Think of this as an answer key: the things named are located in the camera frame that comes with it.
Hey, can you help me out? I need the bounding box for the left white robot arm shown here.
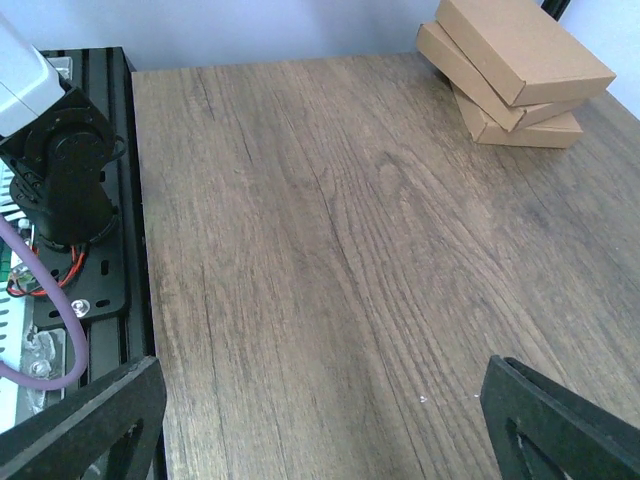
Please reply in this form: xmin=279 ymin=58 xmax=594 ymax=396
xmin=1 ymin=19 xmax=121 ymax=250

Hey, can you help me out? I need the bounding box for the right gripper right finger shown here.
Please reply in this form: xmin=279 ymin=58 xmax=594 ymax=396
xmin=480 ymin=355 xmax=639 ymax=479

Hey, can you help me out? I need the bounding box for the black aluminium frame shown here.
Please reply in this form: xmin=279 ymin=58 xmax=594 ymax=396
xmin=43 ymin=46 xmax=155 ymax=406

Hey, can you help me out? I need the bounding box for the folded brown cardboard box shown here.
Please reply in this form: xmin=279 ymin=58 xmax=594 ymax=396
xmin=416 ymin=22 xmax=520 ymax=131

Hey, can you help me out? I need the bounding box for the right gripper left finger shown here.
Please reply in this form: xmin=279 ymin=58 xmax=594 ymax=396
xmin=1 ymin=356 xmax=167 ymax=479

